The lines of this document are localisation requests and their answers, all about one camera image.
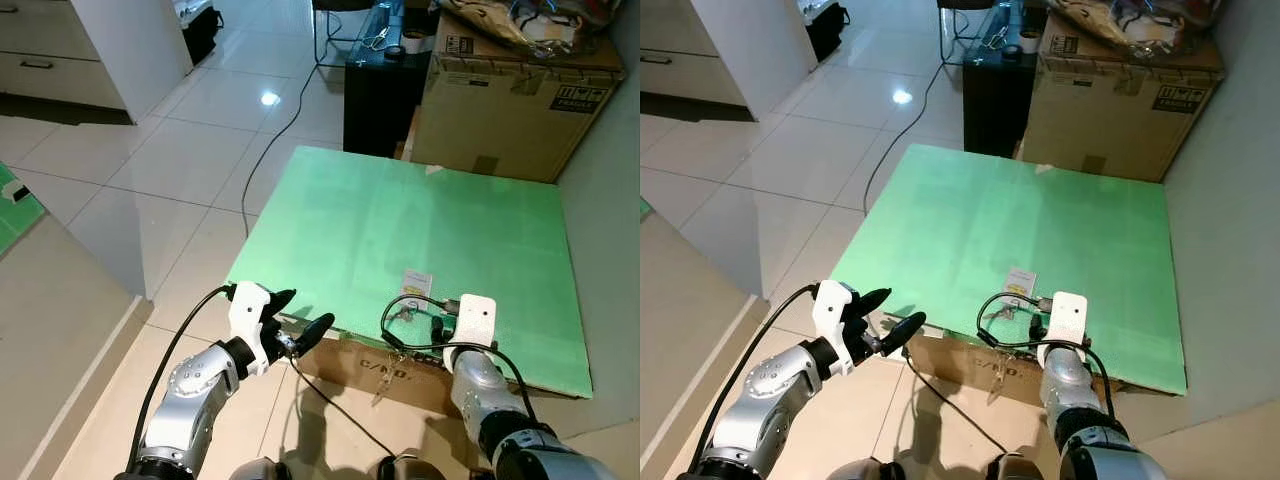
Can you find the plastic bag of goods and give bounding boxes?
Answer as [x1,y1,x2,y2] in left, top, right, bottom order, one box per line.
[438,0,623,59]
[1050,0,1223,59]

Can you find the robot left leg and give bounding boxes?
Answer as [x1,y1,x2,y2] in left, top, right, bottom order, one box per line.
[825,458,896,480]
[228,457,301,480]

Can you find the white drawer cabinet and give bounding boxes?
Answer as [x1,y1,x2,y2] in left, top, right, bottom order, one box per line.
[0,0,194,126]
[640,0,819,121]

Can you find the thin black power cable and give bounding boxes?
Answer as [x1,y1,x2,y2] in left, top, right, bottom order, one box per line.
[905,355,1011,456]
[288,355,398,458]

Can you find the cardboard box printed C/NO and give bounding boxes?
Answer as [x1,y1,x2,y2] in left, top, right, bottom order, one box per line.
[905,333,1151,399]
[288,330,583,421]

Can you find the long black floor cable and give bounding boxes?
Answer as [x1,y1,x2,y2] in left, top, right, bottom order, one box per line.
[240,60,336,241]
[862,60,951,216]

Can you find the plain green board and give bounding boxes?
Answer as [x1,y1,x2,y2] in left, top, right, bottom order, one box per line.
[830,143,1188,396]
[226,145,595,401]

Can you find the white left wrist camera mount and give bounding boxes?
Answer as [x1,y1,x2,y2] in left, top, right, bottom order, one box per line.
[228,282,276,376]
[812,280,859,373]

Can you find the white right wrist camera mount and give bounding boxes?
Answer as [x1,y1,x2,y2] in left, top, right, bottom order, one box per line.
[1040,291,1088,363]
[455,293,498,347]

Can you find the robot leg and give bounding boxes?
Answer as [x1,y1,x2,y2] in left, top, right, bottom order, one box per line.
[825,458,896,480]
[985,452,1046,480]
[375,453,446,480]
[228,457,301,480]

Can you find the robot right leg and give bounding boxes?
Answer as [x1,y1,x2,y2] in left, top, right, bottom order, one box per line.
[375,453,446,480]
[985,452,1046,480]

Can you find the black cabinet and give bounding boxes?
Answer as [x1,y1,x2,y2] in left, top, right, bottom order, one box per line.
[962,0,1041,159]
[343,0,436,159]

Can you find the large cardboard box fragile print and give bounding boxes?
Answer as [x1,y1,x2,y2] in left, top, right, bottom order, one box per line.
[410,15,626,184]
[1022,10,1226,184]

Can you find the black metal chair frame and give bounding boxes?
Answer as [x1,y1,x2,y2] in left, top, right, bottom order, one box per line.
[313,0,376,69]
[938,0,998,66]

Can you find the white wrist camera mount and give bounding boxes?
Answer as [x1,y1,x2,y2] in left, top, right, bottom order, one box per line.
[1040,291,1088,363]
[228,282,276,376]
[812,280,859,373]
[455,293,498,347]

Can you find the black bag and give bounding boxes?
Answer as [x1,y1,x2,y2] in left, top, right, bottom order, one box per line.
[805,5,851,63]
[183,8,225,66]

